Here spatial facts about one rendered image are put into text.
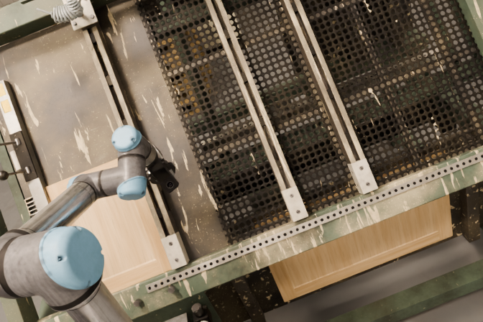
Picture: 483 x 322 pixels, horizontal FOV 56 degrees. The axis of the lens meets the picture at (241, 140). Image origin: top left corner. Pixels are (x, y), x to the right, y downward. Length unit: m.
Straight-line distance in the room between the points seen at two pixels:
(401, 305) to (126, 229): 1.32
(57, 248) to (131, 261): 1.03
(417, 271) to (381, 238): 0.46
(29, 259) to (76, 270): 0.08
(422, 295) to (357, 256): 0.34
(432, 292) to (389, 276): 0.36
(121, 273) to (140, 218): 0.23
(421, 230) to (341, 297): 0.60
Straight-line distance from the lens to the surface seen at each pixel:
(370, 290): 2.64
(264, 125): 1.76
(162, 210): 1.77
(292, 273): 2.25
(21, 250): 0.92
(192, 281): 1.82
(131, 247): 1.88
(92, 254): 0.92
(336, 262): 2.29
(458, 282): 2.43
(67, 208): 1.16
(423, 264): 2.72
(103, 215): 1.89
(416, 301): 2.37
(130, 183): 1.21
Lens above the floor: 2.15
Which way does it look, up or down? 32 degrees down
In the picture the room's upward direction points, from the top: 22 degrees counter-clockwise
